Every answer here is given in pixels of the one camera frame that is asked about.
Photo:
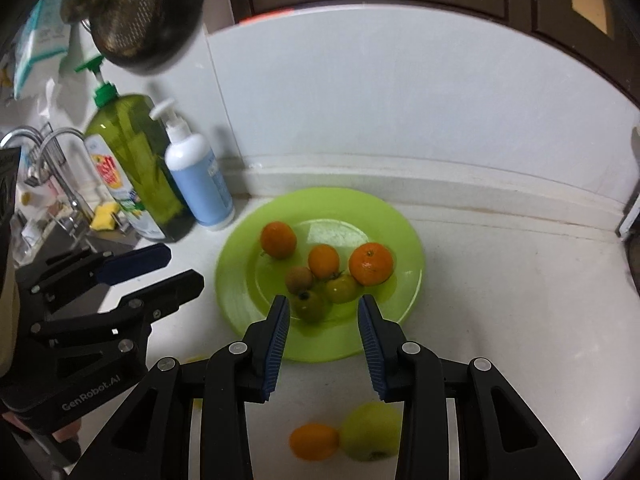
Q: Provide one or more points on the large steel faucet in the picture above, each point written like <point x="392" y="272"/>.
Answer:
<point x="20" y="135"/>

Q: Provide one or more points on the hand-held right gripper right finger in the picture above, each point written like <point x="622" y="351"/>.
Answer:
<point x="372" y="345"/>

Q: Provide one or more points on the small orange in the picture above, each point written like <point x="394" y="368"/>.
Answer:
<point x="314" y="441"/>

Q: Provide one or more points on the white blue pump bottle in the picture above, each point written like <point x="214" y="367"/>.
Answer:
<point x="200" y="185"/>

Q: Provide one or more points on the teal white box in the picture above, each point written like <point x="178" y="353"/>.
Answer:
<point x="40" y="40"/>

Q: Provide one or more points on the white plastic bag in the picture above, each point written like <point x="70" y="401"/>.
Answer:
<point x="60" y="92"/>

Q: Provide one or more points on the thin steel faucet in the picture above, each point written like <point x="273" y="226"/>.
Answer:
<point x="62" y="170"/>

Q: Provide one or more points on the black frying pan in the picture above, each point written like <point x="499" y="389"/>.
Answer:
<point x="150" y="20"/>

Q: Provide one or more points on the green plate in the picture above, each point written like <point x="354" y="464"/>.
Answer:
<point x="320" y="205"/>

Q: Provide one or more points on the brown kiwi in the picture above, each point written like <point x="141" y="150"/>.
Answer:
<point x="299" y="278"/>

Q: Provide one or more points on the person's left hand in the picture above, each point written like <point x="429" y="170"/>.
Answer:
<point x="65" y="435"/>

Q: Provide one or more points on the large orange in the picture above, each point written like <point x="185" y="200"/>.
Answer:
<point x="370" y="263"/>

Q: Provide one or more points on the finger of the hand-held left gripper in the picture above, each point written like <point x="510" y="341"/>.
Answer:
<point x="132" y="263"/>
<point x="160" y="295"/>

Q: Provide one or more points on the green dish soap bottle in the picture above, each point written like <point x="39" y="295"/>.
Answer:
<point x="140" y="170"/>

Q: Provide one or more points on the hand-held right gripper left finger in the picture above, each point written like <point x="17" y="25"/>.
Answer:
<point x="277" y="340"/>

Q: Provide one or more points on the green tomato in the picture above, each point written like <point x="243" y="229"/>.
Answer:
<point x="342" y="288"/>
<point x="310" y="306"/>

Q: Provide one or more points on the yellow sponge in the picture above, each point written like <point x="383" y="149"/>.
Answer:
<point x="105" y="216"/>

